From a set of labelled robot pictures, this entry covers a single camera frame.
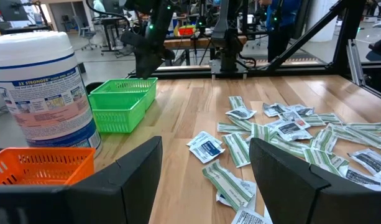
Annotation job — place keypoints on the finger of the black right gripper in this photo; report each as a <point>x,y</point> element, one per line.
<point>153,62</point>
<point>143,63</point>

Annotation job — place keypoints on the person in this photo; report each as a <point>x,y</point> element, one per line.
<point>280,31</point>

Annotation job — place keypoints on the wooden background workbench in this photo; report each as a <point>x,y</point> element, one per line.
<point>177,43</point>

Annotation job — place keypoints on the background wipes canister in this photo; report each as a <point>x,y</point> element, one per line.
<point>173,23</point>

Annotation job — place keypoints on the white packet red label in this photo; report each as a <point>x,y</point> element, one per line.
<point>297,119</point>

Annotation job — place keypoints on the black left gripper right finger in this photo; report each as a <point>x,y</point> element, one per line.
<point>289,186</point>

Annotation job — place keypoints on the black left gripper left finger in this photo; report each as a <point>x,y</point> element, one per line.
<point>125,193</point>

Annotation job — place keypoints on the grey office chair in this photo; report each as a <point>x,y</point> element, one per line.
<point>84,31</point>

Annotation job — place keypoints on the red and yellow container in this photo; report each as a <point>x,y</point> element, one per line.
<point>186,31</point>

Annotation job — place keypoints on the dark background monitor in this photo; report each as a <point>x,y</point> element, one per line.
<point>11,9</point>

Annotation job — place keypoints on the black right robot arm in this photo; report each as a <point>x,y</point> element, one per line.
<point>227,37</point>

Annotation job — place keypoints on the green plastic mesh basket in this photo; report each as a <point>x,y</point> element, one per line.
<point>118,119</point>
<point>128,84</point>

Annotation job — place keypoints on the white disinfecting wipes canister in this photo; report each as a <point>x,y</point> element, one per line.
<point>38,93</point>

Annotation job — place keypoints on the orange plastic mesh basket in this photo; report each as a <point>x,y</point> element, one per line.
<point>38,165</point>

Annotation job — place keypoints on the silver aluminium post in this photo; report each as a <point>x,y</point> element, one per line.
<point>355,62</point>

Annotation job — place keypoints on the black background desk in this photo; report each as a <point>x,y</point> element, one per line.
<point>111,21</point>

